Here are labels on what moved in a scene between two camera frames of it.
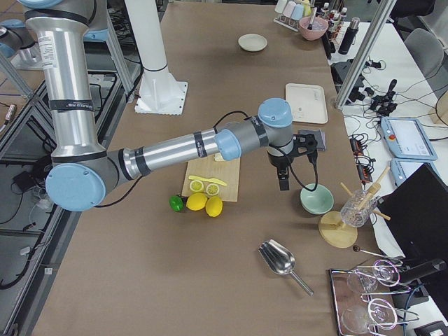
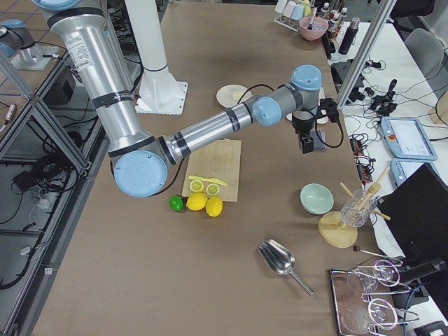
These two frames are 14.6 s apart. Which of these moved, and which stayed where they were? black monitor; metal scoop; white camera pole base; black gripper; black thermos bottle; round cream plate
Moved: black gripper; round cream plate
Stayed: white camera pole base; black thermos bottle; metal scoop; black monitor
